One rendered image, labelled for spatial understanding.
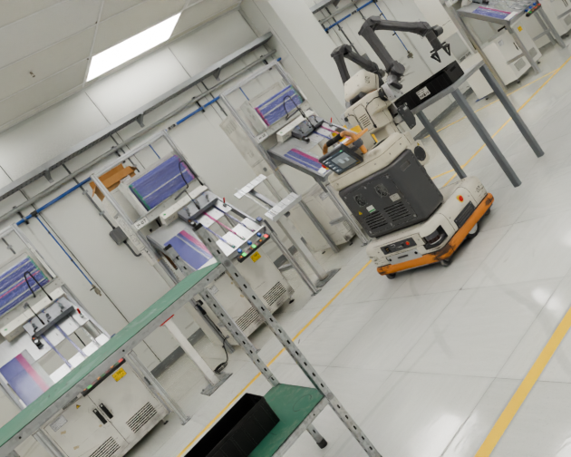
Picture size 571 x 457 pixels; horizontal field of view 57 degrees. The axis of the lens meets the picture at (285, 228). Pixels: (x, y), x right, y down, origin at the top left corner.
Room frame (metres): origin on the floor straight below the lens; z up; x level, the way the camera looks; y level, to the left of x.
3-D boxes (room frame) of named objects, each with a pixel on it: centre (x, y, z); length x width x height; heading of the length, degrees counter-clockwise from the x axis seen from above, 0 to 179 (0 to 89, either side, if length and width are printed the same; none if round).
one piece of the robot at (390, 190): (3.31, -0.68, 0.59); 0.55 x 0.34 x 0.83; 33
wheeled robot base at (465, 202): (3.36, -0.76, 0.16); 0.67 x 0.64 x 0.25; 123
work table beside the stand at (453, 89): (3.77, -1.41, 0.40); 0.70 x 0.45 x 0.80; 33
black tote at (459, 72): (3.76, -1.39, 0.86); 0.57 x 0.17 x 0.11; 33
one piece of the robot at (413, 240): (3.16, -0.50, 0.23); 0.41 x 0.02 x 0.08; 33
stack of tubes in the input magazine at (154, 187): (4.60, 0.62, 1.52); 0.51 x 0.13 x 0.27; 118
